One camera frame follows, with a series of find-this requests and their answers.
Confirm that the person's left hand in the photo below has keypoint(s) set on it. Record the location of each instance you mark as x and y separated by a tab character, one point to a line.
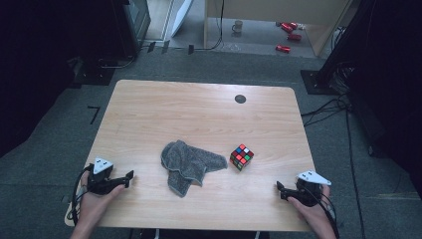
94	205

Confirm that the light wooden cabinet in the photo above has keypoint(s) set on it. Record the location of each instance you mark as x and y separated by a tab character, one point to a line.
212	20

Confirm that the black monitor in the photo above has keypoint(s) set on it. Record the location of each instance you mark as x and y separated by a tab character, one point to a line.
134	23

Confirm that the person's dark clothing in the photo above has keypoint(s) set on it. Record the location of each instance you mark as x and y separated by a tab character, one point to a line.
205	234

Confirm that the multicoloured puzzle cube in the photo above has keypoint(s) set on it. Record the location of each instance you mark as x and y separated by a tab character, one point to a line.
242	156

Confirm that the red can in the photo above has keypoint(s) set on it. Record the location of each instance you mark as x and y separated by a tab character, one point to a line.
288	26
294	37
282	48

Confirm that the grey mug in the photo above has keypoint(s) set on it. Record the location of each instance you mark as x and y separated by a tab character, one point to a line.
237	26

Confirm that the grey tape piece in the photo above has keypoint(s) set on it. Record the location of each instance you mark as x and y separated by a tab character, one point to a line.
65	199

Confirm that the black stand base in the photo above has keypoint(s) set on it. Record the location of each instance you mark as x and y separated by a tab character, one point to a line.
318	83
93	74

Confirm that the grey cloth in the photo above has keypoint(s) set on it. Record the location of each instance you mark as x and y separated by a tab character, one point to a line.
185	164

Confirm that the white board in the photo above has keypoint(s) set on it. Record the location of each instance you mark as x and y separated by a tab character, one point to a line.
181	16

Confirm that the person's right hand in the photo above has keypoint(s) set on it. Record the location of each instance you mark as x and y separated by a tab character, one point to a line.
312	214

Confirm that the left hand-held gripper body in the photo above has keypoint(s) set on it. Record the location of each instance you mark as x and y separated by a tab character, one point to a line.
99	179

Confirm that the dark round table grommet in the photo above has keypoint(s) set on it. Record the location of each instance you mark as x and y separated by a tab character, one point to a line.
240	98

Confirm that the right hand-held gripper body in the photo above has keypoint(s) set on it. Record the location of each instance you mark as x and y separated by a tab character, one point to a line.
310	189

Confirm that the black tape strip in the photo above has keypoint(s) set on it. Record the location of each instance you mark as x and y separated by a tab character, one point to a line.
151	47
190	49

